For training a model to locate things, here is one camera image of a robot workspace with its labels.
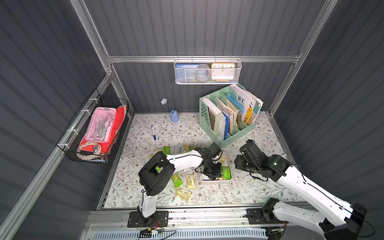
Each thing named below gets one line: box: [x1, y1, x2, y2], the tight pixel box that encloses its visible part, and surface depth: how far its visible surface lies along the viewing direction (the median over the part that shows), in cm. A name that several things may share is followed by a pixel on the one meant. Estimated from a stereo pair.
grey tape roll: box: [195, 63, 211, 83], surface depth 89 cm
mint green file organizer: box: [199, 83, 258, 149], surface depth 97 cm
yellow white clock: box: [211, 62, 236, 80], surface depth 90 cm
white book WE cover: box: [230, 84, 253, 121], surface depth 98 cm
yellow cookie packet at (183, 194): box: [175, 187, 192, 201], surface depth 82 cm
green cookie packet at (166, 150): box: [162, 145, 171, 155], surface depth 101 cm
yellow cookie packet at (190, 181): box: [185, 174, 196, 189], surface depth 86 cm
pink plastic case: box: [84, 107, 117, 144], surface depth 74 cm
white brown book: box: [202, 97, 222, 137], surface depth 91 cm
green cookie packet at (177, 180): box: [171, 173, 183, 188], surface depth 87 cm
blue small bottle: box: [171, 109, 180, 123], surface depth 114 cm
